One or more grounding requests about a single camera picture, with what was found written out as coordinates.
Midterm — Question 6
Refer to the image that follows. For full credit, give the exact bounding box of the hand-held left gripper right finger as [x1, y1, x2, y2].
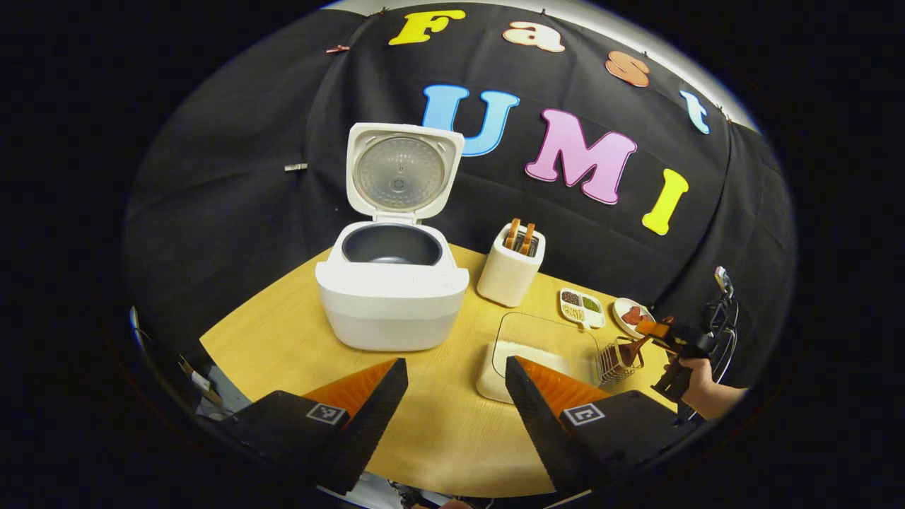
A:
[505, 356, 697, 496]

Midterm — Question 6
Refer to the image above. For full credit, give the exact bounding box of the black backdrop cloth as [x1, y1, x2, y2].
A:
[124, 4, 798, 397]

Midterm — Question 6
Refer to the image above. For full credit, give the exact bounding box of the clear plastic rice container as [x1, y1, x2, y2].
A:
[476, 312, 603, 404]

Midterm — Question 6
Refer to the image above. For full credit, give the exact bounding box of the white divided grain dish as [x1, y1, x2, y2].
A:
[559, 288, 607, 330]

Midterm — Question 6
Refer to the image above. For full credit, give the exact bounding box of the white toaster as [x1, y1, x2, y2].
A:
[477, 221, 547, 308]

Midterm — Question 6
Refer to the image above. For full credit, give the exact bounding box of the white round plate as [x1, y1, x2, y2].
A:
[612, 297, 658, 339]

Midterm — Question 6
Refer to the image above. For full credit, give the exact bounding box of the metal wire chopstick holder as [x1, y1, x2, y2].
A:
[597, 338, 646, 386]

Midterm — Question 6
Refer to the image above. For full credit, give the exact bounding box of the white rice cooker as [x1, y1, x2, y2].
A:
[315, 122, 470, 352]

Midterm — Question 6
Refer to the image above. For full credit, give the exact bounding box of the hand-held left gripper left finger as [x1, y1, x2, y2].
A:
[216, 358, 409, 496]

